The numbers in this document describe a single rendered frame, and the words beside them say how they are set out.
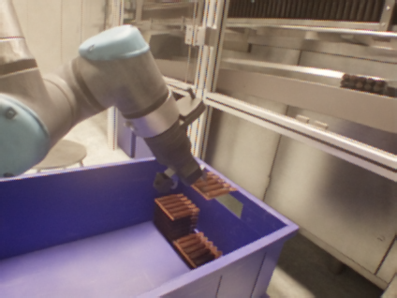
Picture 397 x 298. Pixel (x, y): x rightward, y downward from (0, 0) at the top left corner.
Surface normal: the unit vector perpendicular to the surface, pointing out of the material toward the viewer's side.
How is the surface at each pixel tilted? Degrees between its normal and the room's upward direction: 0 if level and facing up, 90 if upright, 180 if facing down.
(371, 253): 90
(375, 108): 90
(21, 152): 95
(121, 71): 102
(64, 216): 90
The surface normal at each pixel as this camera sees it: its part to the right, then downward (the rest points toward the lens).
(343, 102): -0.79, 0.11
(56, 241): 0.58, 0.37
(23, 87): 0.92, -0.02
